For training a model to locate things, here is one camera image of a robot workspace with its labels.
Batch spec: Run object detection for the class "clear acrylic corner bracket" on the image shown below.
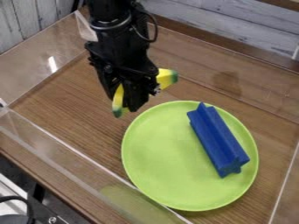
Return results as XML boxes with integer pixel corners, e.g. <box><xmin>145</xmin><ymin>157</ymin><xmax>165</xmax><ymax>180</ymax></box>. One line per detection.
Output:
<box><xmin>74</xmin><ymin>10</ymin><xmax>98</xmax><ymax>42</ymax></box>

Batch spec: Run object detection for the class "black cable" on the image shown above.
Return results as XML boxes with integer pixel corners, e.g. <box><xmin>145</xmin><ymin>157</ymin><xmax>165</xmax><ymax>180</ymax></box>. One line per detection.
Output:
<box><xmin>0</xmin><ymin>195</ymin><xmax>33</xmax><ymax>224</ymax></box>

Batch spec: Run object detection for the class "yellow toy banana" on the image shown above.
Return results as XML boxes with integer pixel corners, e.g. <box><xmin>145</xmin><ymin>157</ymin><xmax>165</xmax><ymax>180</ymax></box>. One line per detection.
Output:
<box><xmin>112</xmin><ymin>68</ymin><xmax>179</xmax><ymax>118</ymax></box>

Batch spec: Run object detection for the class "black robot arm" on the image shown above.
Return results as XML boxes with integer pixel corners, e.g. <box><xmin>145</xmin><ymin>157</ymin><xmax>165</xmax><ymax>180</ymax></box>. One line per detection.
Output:
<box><xmin>85</xmin><ymin>0</ymin><xmax>159</xmax><ymax>112</ymax></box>

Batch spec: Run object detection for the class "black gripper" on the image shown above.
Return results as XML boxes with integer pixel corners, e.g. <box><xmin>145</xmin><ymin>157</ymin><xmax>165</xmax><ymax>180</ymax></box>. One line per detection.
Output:
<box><xmin>85</xmin><ymin>17</ymin><xmax>160</xmax><ymax>112</ymax></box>

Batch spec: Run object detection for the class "green round plate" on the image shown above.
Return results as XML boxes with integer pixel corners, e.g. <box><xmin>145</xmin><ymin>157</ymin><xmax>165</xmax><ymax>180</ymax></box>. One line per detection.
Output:
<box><xmin>121</xmin><ymin>101</ymin><xmax>259</xmax><ymax>212</ymax></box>

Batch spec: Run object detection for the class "blue star-shaped block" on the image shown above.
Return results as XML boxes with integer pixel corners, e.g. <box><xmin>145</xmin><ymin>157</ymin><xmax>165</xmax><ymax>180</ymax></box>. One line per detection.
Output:
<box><xmin>187</xmin><ymin>102</ymin><xmax>249</xmax><ymax>178</ymax></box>

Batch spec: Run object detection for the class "clear acrylic front wall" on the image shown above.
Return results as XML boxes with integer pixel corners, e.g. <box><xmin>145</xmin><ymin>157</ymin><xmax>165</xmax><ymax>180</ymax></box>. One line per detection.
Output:
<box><xmin>0</xmin><ymin>107</ymin><xmax>192</xmax><ymax>224</ymax></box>

